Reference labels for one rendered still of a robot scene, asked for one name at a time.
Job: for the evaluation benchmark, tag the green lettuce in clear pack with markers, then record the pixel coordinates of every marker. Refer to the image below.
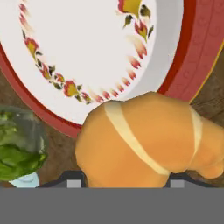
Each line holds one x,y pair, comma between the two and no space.
17,148

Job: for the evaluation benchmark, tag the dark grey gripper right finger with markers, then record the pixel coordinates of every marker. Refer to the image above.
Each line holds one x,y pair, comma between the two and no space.
179,180

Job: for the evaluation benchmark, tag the golden croissant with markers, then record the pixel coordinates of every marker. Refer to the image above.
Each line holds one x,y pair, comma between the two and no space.
145,140

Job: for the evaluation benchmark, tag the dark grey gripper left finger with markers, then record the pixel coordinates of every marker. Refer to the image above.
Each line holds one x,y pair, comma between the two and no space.
70,178

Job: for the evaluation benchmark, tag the white floral plate red rim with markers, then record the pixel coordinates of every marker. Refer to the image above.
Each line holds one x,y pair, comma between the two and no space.
96,46

